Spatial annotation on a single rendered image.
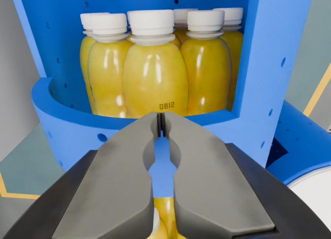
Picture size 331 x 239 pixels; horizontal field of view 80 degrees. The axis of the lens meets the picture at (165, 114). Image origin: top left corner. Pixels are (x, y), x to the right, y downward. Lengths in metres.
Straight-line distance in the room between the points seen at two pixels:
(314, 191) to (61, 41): 0.59
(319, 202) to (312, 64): 1.24
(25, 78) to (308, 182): 0.66
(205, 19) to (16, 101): 0.41
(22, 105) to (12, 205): 2.17
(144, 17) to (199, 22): 0.07
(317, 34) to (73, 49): 1.56
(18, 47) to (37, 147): 1.52
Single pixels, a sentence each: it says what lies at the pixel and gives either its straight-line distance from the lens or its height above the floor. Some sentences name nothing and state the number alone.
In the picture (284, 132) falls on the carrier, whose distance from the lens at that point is 0.65.
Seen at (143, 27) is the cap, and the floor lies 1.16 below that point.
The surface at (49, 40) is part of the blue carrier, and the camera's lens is 0.30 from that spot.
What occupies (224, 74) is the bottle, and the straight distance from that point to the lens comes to 0.23.
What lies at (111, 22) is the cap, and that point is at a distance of 0.23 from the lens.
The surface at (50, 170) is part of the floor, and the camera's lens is 2.10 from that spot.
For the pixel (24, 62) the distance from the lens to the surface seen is 0.52.
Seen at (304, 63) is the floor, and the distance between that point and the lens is 1.72.
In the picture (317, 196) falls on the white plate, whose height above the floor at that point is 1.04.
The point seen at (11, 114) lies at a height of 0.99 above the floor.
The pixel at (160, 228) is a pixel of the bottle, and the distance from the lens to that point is 0.42.
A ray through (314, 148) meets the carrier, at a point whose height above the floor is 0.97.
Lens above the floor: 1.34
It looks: 61 degrees down
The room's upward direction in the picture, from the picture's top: 176 degrees clockwise
